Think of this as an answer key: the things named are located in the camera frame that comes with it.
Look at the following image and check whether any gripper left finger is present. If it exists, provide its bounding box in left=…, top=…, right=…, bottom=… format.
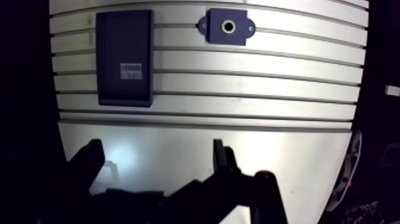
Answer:
left=46, top=138, right=163, bottom=224

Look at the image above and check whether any dark blue-grey housing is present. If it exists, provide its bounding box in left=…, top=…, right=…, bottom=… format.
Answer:
left=196, top=8, right=257, bottom=46

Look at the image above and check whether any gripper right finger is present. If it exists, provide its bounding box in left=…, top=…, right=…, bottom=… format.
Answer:
left=165, top=138, right=289, bottom=224

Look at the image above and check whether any dark blue-grey tray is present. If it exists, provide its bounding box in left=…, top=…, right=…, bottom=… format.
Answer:
left=95, top=10, right=154, bottom=108

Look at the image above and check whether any steel bearing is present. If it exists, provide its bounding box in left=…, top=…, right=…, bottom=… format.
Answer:
left=221, top=19, right=237, bottom=35

